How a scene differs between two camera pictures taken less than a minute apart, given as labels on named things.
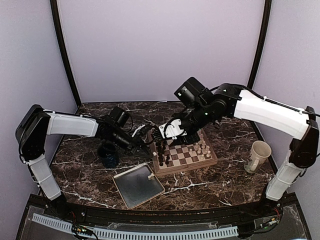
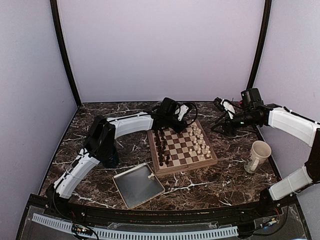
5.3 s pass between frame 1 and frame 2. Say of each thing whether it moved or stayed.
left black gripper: moved
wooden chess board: stayed
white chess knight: stayed
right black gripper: moved
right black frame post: stayed
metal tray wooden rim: stayed
